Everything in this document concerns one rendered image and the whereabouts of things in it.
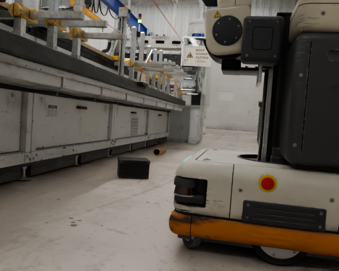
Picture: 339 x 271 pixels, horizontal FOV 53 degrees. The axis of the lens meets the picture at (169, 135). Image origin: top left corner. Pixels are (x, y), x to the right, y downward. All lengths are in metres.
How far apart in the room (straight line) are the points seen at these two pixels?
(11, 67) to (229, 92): 10.69
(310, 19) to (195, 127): 4.63
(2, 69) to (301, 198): 1.20
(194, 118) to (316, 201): 4.67
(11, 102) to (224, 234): 1.33
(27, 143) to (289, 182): 1.44
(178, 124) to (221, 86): 6.34
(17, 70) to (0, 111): 0.35
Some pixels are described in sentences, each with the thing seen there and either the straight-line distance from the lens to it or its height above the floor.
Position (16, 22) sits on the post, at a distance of 1.61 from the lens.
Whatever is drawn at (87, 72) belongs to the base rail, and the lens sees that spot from 2.08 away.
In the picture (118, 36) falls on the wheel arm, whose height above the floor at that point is 0.84.
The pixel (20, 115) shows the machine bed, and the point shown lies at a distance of 2.02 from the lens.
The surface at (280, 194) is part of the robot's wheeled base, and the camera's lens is 1.04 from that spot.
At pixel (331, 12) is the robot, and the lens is 1.12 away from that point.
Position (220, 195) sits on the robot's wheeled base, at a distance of 1.03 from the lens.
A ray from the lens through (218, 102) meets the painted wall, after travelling 11.94.
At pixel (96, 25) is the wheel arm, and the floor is 0.83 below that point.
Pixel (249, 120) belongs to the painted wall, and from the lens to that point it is 11.90.
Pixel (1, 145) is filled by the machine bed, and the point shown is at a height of 0.21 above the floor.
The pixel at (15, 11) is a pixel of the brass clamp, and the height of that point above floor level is 0.79.
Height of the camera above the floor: 0.41
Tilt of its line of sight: 3 degrees down
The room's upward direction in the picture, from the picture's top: 4 degrees clockwise
